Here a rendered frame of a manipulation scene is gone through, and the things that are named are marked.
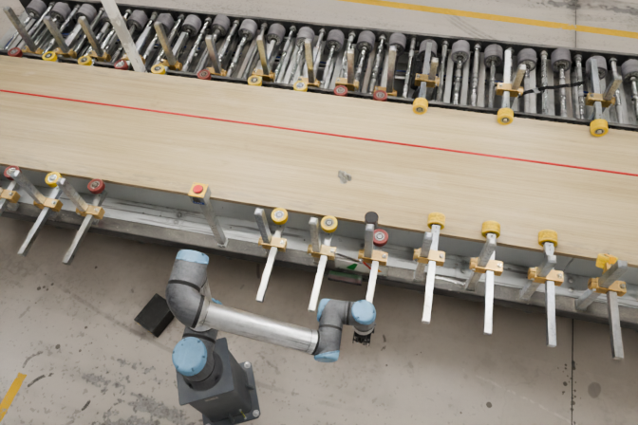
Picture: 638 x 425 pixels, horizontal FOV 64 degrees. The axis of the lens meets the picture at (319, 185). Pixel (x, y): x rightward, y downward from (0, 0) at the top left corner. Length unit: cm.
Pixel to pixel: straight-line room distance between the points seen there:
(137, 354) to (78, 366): 35
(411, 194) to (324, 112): 70
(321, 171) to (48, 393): 207
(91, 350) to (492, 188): 252
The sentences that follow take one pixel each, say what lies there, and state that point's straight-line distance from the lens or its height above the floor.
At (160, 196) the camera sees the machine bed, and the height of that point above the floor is 73.
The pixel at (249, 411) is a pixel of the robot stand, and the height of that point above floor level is 3.
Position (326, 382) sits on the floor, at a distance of 314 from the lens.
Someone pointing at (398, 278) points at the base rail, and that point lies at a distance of 258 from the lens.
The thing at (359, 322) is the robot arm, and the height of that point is 118.
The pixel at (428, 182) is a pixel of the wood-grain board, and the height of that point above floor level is 90.
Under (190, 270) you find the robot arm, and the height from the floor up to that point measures 144.
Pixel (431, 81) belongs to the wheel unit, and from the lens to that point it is 298.
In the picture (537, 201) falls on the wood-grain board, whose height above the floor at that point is 90.
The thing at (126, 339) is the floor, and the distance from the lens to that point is 348.
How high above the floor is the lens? 307
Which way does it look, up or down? 57 degrees down
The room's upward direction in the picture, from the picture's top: 6 degrees counter-clockwise
